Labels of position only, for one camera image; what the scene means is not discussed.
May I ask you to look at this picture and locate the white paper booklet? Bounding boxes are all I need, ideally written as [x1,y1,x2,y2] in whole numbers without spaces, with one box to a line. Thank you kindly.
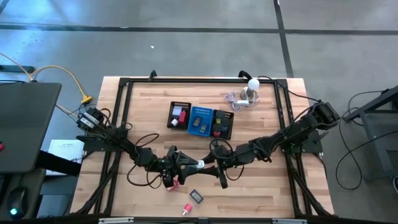
[48,139,85,177]

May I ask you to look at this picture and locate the black mouse pad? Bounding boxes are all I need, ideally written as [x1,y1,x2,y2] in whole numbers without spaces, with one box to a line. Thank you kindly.
[0,169,47,218]

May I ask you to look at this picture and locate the black side table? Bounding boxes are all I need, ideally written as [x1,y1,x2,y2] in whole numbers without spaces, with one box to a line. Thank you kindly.
[343,85,398,181]

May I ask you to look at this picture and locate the blue plastic basket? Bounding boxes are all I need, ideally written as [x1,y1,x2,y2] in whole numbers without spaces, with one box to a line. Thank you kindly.
[187,106,215,137]

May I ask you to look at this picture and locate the black plastic basket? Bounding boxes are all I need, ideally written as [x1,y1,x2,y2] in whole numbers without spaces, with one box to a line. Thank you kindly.
[210,109,235,141]
[167,101,193,131]

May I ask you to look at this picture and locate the white bulb table lamp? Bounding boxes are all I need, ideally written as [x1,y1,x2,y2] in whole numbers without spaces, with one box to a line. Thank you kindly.
[239,78,261,101]

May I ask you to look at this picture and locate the silver metal bracket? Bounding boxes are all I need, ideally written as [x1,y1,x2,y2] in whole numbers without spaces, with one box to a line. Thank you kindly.
[272,218,308,224]
[98,217,134,224]

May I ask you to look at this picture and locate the dark grey side desk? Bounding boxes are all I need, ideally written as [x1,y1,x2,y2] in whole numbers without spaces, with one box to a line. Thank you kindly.
[0,82,62,174]

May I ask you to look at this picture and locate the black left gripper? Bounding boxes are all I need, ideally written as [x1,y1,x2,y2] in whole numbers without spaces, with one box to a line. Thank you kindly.
[155,146,200,189]

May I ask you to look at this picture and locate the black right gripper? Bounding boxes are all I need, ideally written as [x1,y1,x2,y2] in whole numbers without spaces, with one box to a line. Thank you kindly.
[201,144,239,190]

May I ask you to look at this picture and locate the black floor cable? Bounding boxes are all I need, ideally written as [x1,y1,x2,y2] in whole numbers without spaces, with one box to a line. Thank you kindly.
[334,129,398,190]

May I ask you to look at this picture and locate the white lamp cable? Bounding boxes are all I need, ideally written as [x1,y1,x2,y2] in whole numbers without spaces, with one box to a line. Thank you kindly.
[224,90,261,111]

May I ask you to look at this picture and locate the black aluminium rig frame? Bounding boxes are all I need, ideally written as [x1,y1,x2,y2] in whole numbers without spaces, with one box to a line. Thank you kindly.
[74,77,333,218]

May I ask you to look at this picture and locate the black floor bar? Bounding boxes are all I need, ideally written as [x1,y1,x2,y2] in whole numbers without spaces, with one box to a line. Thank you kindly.
[0,64,35,74]

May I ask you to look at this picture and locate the black computer mouse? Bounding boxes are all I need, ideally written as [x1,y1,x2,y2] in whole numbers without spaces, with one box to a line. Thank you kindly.
[7,186,27,218]

